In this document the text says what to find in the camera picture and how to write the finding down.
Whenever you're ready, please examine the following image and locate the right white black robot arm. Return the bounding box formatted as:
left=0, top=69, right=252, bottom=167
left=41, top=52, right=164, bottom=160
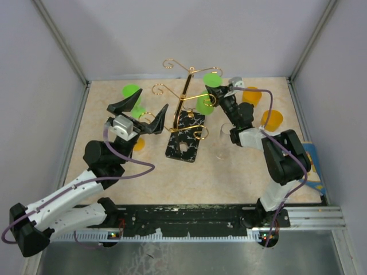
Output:
left=205, top=84, right=311, bottom=227

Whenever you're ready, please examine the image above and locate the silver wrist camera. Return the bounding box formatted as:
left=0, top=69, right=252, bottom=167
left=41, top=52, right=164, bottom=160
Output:
left=228, top=77, right=245, bottom=91
left=110, top=115, right=138, bottom=141

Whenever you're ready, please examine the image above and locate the green plastic wine glass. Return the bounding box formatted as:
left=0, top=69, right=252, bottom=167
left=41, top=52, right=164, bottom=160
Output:
left=196, top=73, right=222, bottom=116
left=121, top=83, right=147, bottom=120

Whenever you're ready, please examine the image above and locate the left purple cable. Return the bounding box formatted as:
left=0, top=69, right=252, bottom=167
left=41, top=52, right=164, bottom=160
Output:
left=1, top=121, right=156, bottom=250

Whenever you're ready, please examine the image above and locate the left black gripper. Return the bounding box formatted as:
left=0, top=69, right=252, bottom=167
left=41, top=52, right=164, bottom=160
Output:
left=108, top=89, right=168, bottom=165

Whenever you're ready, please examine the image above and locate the green plastic wine glass back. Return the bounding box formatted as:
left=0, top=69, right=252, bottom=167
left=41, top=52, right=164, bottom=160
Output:
left=121, top=83, right=147, bottom=120

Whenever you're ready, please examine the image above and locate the black mounting rail base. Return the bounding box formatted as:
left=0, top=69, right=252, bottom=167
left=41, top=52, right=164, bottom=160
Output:
left=85, top=196, right=291, bottom=248

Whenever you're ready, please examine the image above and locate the orange plastic wine glass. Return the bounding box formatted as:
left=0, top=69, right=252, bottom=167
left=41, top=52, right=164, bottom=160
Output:
left=260, top=110, right=284, bottom=132
left=242, top=87, right=262, bottom=107
left=134, top=137, right=146, bottom=152

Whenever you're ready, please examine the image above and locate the orange plastic wine glass right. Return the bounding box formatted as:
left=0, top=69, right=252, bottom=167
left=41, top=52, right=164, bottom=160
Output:
left=260, top=110, right=284, bottom=132

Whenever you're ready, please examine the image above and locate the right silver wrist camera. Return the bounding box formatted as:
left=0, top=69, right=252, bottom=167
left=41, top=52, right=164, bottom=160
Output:
left=228, top=77, right=245, bottom=91

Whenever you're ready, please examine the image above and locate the orange plastic wine glass left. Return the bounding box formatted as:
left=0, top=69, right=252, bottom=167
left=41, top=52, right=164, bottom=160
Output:
left=134, top=137, right=146, bottom=152

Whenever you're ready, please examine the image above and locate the clear wine glass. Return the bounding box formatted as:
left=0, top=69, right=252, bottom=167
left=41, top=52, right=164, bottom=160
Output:
left=216, top=123, right=233, bottom=160

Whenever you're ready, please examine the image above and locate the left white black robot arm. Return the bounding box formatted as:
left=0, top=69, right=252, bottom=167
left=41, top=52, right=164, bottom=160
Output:
left=1, top=89, right=168, bottom=258

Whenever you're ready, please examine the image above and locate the blue yellow picture board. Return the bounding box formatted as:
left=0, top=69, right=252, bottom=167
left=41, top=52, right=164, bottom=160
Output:
left=302, top=142, right=326, bottom=196

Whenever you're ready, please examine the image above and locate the orange plastic wine glass back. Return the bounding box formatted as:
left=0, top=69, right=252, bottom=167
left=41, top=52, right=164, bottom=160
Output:
left=242, top=87, right=262, bottom=107

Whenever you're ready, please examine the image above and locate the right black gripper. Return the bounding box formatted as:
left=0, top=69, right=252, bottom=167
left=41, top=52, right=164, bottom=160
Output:
left=205, top=84, right=239, bottom=128

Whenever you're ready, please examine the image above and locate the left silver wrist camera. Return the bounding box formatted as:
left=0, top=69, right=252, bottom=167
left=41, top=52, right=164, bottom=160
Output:
left=110, top=115, right=138, bottom=141

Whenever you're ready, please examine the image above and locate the green plastic wine glass front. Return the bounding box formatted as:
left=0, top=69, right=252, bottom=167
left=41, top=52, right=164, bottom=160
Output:
left=196, top=73, right=222, bottom=116

